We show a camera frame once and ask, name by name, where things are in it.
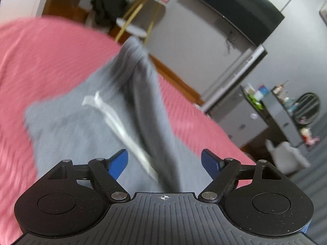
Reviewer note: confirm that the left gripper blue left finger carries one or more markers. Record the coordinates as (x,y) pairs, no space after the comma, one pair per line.
(104,174)

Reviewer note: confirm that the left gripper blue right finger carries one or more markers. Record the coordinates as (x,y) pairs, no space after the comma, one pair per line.
(223,173)

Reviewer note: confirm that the grey sweatpants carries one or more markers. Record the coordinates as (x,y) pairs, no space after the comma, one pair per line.
(119,106)

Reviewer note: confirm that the grey bedside cabinet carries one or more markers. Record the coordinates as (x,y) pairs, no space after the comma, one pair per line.
(239,119)

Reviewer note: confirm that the white shell chair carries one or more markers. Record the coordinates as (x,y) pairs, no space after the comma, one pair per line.
(286,158)

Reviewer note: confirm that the round black vanity mirror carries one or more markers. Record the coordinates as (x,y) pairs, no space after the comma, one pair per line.
(307,110)

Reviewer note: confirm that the pink ribbed bed blanket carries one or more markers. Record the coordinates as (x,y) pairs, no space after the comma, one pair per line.
(45,57)

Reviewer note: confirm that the gold leg side table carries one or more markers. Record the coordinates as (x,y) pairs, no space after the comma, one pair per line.
(139,19)

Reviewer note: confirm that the black bag on floor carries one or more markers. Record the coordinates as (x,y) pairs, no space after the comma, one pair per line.
(108,11)

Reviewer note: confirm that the black wall television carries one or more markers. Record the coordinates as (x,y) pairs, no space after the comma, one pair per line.
(254,19)

